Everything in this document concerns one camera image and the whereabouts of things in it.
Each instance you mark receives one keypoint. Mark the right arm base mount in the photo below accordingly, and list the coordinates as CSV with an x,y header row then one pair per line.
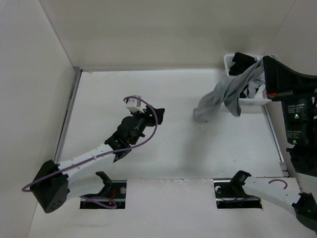
x,y
226,198

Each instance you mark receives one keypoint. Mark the white tank top in basket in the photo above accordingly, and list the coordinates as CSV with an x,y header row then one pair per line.
x,y
251,89

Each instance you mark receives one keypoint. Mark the grey tank top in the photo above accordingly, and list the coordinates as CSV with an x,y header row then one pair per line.
x,y
227,92

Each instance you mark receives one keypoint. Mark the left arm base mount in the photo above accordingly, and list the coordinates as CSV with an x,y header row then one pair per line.
x,y
112,197

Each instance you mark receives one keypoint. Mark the black tank top in basket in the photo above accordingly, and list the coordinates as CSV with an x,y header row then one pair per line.
x,y
241,62

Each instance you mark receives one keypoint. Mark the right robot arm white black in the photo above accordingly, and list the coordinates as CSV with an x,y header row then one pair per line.
x,y
297,94

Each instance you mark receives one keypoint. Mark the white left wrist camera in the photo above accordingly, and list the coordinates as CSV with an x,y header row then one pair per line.
x,y
134,105

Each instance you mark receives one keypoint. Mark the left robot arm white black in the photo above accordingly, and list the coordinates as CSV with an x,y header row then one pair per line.
x,y
83,176

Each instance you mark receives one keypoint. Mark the white perforated plastic basket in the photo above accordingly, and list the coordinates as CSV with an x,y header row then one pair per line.
x,y
261,98

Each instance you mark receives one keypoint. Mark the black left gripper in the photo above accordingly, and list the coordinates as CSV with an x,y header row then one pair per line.
x,y
148,114

